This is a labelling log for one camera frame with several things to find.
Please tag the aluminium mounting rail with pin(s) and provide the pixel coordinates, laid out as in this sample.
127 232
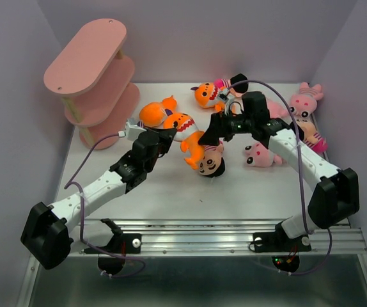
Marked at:
231 237

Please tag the orange shark plush back-facing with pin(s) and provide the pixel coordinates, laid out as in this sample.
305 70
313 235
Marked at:
155 113

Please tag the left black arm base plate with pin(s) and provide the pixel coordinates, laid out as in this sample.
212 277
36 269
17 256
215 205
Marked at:
108 236

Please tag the doll plush pink striped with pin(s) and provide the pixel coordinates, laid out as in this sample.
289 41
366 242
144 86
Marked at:
212 164

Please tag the orange shark plush mouth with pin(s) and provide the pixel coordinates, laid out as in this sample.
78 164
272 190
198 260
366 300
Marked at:
188 135

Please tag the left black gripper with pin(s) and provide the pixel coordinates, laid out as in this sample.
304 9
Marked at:
165 136

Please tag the pink striped plush middle back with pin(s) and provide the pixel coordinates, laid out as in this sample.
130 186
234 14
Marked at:
275 109

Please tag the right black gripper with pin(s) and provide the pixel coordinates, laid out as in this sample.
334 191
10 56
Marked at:
217 128

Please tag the pink axolotl plush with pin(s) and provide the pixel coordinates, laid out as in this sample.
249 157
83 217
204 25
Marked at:
305 102
259 156

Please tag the orange shark plush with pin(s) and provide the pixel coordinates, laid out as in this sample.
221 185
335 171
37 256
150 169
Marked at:
206 96

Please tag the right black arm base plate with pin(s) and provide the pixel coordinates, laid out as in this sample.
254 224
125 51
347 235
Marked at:
272 242

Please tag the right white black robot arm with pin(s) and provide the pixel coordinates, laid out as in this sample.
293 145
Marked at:
335 191

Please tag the pink axolotl plush far right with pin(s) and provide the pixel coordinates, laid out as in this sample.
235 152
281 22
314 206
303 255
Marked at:
305 102

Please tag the pink axolotl plush front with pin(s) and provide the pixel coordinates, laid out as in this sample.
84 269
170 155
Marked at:
259 156

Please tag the pink three-tier wooden shelf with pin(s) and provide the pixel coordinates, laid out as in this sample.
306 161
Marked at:
93 78

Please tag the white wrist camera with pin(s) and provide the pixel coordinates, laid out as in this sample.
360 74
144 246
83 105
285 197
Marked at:
133 128
223 95

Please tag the doll plush black hair far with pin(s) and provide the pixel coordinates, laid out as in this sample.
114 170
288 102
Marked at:
237 90

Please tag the doll plush right edge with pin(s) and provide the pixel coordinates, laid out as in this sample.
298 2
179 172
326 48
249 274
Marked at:
310 136

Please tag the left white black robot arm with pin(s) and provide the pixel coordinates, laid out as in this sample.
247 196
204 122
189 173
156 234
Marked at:
46 233

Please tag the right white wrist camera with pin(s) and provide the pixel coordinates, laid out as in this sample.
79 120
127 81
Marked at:
223 95

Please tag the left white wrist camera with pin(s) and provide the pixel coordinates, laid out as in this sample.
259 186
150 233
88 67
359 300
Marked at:
133 128

